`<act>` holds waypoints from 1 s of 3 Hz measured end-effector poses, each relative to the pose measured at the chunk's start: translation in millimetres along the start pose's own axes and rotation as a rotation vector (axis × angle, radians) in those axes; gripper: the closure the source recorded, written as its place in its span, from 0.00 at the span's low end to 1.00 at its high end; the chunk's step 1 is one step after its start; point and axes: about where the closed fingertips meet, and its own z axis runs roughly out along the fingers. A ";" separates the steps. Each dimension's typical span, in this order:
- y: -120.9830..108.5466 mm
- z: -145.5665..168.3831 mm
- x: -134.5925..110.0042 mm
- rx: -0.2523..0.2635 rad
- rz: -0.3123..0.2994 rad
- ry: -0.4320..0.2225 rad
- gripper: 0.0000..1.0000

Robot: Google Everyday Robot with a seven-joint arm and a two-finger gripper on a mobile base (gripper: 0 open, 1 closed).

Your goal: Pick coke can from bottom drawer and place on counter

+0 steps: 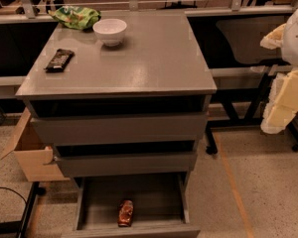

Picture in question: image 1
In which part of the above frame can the red coke can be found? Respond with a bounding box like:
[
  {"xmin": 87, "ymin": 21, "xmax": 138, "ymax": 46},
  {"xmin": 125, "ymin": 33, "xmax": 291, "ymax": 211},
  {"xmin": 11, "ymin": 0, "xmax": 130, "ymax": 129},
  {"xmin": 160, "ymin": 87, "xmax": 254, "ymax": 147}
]
[{"xmin": 117, "ymin": 199, "xmax": 134, "ymax": 227}]

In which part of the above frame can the black metal table frame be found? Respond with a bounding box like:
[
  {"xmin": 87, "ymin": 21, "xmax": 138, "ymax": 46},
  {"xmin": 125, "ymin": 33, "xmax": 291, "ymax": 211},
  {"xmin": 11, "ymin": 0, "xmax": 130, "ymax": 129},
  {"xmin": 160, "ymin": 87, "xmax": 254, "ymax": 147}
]
[{"xmin": 206, "ymin": 65, "xmax": 288, "ymax": 155}]

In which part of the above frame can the green chip bag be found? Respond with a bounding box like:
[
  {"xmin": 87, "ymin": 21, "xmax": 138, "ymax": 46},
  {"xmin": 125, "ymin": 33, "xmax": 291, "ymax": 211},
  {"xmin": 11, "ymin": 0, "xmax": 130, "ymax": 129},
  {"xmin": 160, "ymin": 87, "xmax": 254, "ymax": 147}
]
[{"xmin": 48, "ymin": 6, "xmax": 101, "ymax": 30}]

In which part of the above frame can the grey open bottom drawer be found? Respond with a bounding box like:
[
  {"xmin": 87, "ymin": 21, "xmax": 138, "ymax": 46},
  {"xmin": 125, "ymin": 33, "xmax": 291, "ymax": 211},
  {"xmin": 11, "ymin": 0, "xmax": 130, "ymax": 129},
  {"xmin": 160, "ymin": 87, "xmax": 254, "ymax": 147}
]
[{"xmin": 62, "ymin": 173, "xmax": 200, "ymax": 238}]

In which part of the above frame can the grey top drawer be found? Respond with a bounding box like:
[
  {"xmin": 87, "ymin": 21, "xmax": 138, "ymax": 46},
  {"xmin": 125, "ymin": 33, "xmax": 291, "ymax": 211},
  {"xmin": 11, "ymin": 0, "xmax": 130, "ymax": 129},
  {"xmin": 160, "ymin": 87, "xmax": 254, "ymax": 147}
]
[{"xmin": 31, "ymin": 113, "xmax": 207, "ymax": 146}]

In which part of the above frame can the metal railing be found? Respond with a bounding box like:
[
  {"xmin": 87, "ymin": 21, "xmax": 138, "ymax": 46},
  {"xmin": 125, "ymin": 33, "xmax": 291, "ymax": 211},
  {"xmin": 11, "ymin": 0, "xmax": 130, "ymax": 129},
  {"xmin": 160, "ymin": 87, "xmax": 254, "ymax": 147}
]
[{"xmin": 9, "ymin": 0, "xmax": 298, "ymax": 20}]

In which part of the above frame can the black floor cable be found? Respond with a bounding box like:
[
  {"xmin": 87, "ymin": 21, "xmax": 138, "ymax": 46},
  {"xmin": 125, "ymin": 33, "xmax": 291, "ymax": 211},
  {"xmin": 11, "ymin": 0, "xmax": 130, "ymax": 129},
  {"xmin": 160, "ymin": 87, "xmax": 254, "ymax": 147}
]
[{"xmin": 0, "ymin": 158, "xmax": 28, "ymax": 206}]

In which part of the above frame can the dark chocolate bar wrapper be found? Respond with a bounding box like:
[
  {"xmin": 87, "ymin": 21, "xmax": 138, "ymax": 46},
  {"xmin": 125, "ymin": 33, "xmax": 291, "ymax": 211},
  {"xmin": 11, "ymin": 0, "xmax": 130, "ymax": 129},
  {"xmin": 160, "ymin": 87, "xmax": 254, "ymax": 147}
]
[{"xmin": 45, "ymin": 49, "xmax": 75, "ymax": 72}]

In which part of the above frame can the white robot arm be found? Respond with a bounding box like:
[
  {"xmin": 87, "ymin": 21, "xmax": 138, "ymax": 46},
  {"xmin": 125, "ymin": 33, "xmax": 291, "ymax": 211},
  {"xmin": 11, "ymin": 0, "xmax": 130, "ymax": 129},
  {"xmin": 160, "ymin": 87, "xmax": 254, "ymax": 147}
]
[{"xmin": 260, "ymin": 9, "xmax": 298, "ymax": 134}]

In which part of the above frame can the brown cardboard box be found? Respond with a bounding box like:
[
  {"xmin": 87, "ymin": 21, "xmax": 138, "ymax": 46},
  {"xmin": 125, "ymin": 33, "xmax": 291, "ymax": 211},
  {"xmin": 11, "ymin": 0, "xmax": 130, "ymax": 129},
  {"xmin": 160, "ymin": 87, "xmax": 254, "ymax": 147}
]
[{"xmin": 0, "ymin": 108, "xmax": 69, "ymax": 181}]

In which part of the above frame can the grey middle drawer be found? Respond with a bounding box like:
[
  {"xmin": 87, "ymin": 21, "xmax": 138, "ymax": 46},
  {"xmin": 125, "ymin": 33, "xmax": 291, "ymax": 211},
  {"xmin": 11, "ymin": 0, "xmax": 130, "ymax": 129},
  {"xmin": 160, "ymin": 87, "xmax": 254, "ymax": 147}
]
[{"xmin": 55, "ymin": 142, "xmax": 197, "ymax": 178}]

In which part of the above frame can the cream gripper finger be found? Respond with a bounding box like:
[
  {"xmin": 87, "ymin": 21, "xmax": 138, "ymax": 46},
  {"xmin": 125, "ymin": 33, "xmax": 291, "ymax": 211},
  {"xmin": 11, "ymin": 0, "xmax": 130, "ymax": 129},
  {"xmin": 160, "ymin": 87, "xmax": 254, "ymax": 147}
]
[
  {"xmin": 260, "ymin": 67, "xmax": 298, "ymax": 134},
  {"xmin": 260, "ymin": 24, "xmax": 285, "ymax": 50}
]

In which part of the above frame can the white ceramic bowl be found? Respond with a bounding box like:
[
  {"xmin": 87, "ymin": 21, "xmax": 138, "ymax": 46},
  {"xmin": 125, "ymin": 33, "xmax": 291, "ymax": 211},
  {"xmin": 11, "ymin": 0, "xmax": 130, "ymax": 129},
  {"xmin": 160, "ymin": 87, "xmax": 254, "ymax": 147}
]
[{"xmin": 92, "ymin": 19, "xmax": 127, "ymax": 47}]

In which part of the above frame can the grey drawer cabinet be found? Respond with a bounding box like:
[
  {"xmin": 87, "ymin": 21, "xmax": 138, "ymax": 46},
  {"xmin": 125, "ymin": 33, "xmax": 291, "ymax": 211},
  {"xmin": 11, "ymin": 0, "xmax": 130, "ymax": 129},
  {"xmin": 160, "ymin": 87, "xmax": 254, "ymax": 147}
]
[{"xmin": 15, "ymin": 10, "xmax": 219, "ymax": 238}]

